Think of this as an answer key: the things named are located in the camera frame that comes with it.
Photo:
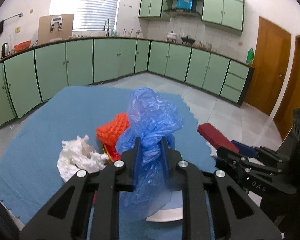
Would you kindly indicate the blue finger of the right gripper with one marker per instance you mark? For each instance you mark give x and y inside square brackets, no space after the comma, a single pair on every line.
[245,150]

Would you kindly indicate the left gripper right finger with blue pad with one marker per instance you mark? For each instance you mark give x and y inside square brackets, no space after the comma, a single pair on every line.
[214,206]

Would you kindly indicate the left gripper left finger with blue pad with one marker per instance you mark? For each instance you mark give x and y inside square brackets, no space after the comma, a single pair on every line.
[87,205]

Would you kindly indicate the blue plastic bag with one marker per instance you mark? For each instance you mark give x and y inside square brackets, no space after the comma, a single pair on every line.
[151,117]

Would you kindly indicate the red festive paper cup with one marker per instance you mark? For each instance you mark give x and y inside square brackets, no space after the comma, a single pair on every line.
[111,152]

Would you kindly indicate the orange foam fruit net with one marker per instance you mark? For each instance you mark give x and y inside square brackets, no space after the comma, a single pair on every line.
[109,133]

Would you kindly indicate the dark red scouring pad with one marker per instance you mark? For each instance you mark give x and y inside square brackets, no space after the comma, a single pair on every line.
[215,137]

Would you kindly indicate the blue white paper cup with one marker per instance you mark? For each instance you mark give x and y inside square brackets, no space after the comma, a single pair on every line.
[172,210]

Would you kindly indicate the white tissue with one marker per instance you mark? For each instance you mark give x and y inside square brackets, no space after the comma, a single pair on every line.
[79,155]

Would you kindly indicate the kitchen faucet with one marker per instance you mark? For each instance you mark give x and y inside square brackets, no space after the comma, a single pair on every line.
[106,27]

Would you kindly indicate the green lower kitchen cabinets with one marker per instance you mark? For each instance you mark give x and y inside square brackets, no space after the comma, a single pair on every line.
[35,75]

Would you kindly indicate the wooden door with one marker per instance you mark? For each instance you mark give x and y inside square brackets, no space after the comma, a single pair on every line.
[270,65]
[291,100]

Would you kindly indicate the green bottle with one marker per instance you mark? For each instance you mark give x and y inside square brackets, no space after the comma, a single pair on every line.
[250,56]

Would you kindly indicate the white cooking pot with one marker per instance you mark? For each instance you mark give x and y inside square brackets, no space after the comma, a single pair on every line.
[171,37]

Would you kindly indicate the black wok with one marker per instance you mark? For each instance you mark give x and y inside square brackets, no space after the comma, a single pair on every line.
[187,40]

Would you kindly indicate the blue scalloped table mat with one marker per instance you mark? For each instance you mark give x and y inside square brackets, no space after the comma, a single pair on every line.
[29,176]

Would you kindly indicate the brown cardboard board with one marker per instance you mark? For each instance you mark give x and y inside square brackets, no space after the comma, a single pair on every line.
[55,28]

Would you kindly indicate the range hood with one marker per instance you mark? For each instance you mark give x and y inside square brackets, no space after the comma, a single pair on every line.
[186,8]

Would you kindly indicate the window blinds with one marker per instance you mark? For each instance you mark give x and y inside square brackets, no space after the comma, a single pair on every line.
[88,14]

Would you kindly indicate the red plastic basin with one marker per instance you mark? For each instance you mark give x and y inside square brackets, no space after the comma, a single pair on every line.
[22,46]

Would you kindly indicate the steel electric kettle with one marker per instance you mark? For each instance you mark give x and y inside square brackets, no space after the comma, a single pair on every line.
[5,50]

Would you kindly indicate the green upper wall cabinets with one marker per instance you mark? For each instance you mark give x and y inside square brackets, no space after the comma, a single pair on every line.
[227,15]

